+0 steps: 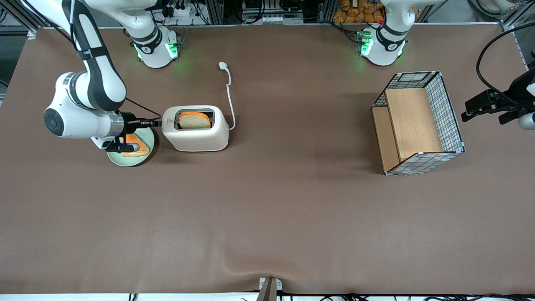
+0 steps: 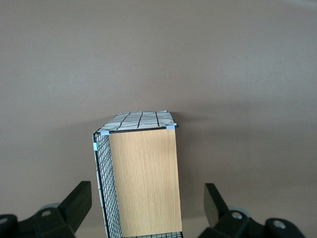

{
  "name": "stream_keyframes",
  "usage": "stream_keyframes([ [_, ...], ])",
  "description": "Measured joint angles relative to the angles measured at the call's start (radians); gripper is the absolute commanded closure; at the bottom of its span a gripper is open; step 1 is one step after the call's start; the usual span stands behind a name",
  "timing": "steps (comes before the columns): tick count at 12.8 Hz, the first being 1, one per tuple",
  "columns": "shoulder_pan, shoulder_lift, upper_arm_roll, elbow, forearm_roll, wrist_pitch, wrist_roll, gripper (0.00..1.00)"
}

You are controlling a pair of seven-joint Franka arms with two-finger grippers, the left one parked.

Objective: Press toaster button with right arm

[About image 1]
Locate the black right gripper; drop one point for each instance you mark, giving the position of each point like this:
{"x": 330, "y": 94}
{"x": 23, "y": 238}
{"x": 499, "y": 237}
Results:
{"x": 129, "y": 120}

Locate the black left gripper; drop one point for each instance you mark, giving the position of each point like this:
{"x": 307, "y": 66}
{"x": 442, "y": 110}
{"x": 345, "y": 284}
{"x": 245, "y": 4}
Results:
{"x": 518, "y": 93}

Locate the white two-slot toaster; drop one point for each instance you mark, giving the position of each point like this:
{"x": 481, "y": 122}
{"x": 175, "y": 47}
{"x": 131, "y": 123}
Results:
{"x": 196, "y": 136}

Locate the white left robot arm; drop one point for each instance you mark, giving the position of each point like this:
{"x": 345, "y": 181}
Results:
{"x": 386, "y": 44}

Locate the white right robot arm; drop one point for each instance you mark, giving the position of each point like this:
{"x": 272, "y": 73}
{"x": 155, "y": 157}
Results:
{"x": 100, "y": 83}

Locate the triangular orange pastry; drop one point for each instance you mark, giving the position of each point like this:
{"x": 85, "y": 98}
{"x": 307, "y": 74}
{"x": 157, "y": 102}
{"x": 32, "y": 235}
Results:
{"x": 143, "y": 147}

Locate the pale green round plate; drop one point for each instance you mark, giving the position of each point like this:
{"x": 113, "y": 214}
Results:
{"x": 125, "y": 161}

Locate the toast bread slice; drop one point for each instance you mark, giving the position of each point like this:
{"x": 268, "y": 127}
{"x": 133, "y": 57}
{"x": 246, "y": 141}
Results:
{"x": 194, "y": 121}

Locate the white power strip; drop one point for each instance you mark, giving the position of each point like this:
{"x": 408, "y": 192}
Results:
{"x": 182, "y": 11}

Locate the bag of orange bread rolls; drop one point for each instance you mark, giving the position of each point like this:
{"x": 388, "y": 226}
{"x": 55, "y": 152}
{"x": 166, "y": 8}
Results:
{"x": 355, "y": 12}

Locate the brown table cover mat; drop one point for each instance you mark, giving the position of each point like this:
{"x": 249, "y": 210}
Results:
{"x": 292, "y": 209}

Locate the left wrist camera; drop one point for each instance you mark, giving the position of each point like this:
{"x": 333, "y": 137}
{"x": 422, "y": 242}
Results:
{"x": 524, "y": 120}

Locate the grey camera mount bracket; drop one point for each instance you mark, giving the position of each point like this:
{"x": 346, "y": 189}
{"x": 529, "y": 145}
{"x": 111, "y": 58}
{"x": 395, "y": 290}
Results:
{"x": 269, "y": 288}

